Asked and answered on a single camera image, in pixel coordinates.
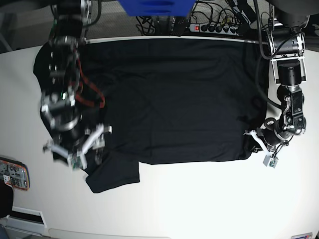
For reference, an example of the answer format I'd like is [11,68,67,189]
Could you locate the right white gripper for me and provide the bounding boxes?
[42,123,113,170]

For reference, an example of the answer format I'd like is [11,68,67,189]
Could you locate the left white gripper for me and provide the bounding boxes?
[244,128,291,168]

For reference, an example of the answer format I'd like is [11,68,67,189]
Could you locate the black T-shirt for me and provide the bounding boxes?
[33,38,271,194]

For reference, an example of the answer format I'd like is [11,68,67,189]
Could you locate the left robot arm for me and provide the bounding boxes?
[246,0,319,168]

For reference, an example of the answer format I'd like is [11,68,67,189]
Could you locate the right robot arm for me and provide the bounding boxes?
[40,0,112,170]

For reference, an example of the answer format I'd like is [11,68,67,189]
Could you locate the small printed card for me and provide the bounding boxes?
[291,233,313,239]

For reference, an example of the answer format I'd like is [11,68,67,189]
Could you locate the orange clear screw box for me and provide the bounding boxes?
[0,157,30,191]

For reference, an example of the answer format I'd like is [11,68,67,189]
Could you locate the white flat tray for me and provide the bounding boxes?
[4,206,47,237]

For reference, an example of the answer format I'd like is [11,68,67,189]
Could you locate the black chair edge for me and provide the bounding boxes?
[0,181,14,218]

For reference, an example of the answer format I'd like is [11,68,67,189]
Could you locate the white power strip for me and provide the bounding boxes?
[189,23,238,36]

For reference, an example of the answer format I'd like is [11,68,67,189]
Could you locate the blue plastic box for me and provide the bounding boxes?
[119,0,195,16]

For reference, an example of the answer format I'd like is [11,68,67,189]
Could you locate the black remote control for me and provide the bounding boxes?
[171,16,188,37]

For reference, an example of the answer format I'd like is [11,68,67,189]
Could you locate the tangled black cables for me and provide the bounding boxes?
[135,15,160,36]

